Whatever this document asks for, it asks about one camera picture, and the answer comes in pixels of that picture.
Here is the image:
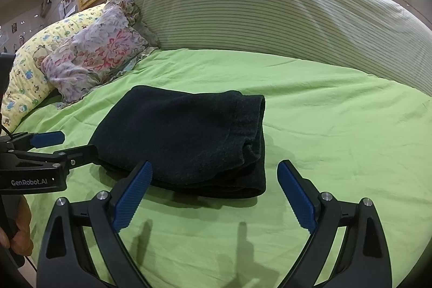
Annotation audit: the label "yellow cartoon print pillow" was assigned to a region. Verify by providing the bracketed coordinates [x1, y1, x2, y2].
[1, 4, 105, 132]

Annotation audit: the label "striped bed headboard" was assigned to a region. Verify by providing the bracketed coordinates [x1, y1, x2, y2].
[133, 0, 431, 94]

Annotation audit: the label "pink floral pillow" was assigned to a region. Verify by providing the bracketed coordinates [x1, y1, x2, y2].
[40, 0, 158, 104]

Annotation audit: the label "person's left hand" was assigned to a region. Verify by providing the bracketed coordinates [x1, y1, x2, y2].
[1, 195, 34, 257]

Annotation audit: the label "dark navy pants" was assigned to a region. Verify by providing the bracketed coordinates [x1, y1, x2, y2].
[89, 86, 266, 199]

